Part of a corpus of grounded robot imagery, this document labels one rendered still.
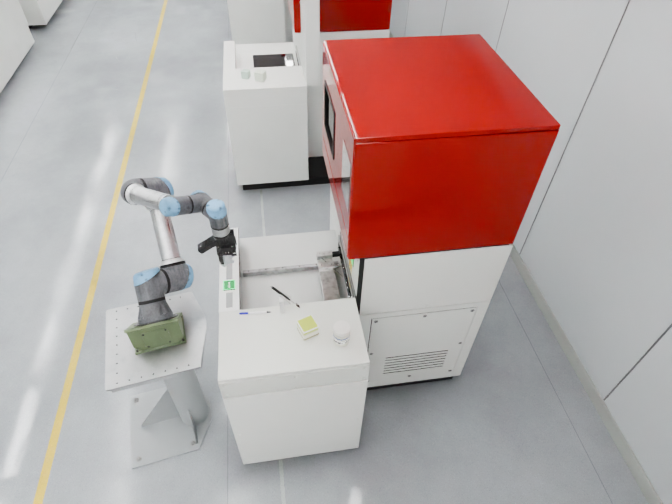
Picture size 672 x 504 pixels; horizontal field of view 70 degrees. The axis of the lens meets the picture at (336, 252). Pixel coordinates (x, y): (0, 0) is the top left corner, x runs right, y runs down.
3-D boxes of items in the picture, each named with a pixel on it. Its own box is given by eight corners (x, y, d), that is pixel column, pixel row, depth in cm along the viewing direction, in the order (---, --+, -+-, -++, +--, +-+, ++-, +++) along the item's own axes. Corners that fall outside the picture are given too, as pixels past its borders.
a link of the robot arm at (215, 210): (217, 194, 194) (229, 204, 190) (221, 214, 202) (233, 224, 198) (200, 202, 190) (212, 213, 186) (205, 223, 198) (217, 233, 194)
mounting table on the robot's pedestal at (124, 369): (114, 405, 212) (104, 390, 202) (114, 325, 241) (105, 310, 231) (217, 378, 222) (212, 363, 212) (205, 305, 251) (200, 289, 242)
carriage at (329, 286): (331, 256, 255) (331, 252, 253) (342, 311, 230) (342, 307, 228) (316, 258, 254) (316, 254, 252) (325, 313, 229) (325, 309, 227)
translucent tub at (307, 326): (311, 323, 211) (311, 313, 206) (319, 335, 207) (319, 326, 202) (296, 329, 209) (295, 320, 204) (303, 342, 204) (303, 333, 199)
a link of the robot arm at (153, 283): (132, 302, 214) (125, 273, 213) (160, 295, 224) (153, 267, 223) (145, 301, 206) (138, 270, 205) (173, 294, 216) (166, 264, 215)
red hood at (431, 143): (454, 142, 267) (480, 33, 224) (513, 244, 212) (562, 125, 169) (321, 151, 258) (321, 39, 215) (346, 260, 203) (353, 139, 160)
